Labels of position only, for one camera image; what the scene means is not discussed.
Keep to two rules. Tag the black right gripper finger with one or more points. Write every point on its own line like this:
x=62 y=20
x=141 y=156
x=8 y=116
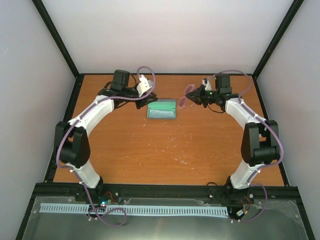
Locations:
x=194 y=92
x=196 y=100

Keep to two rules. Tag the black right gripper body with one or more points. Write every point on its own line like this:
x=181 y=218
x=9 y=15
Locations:
x=209 y=98

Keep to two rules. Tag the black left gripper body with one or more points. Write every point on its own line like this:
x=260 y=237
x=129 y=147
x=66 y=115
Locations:
x=126 y=92

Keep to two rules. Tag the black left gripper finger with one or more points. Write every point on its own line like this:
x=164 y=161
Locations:
x=145 y=101
x=150 y=95

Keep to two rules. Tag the pink transparent sunglasses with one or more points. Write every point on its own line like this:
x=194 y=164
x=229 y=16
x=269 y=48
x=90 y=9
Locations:
x=182 y=104

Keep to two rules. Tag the teal glasses case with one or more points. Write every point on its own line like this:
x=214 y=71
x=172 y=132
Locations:
x=162 y=109

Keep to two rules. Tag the light blue cleaning cloth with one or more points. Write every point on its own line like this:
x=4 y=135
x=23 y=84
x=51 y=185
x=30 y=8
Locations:
x=161 y=114

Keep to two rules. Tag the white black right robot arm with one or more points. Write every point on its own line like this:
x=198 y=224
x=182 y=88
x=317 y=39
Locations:
x=260 y=146

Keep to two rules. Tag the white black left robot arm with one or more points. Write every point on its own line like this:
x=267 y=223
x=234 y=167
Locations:
x=71 y=139

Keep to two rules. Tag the metal front plate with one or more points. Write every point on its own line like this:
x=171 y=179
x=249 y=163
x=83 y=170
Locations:
x=272 y=220

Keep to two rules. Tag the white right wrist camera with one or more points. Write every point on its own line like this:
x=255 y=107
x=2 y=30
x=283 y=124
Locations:
x=207 y=84

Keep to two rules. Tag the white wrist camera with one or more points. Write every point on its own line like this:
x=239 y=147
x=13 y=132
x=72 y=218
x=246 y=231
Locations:
x=207 y=84
x=144 y=85

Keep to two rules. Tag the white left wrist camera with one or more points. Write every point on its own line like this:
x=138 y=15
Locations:
x=144 y=85

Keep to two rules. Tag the black mounting rail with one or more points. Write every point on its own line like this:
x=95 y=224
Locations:
x=207 y=193

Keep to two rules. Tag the light blue cable duct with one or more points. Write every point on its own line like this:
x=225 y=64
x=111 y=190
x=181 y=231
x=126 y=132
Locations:
x=140 y=210

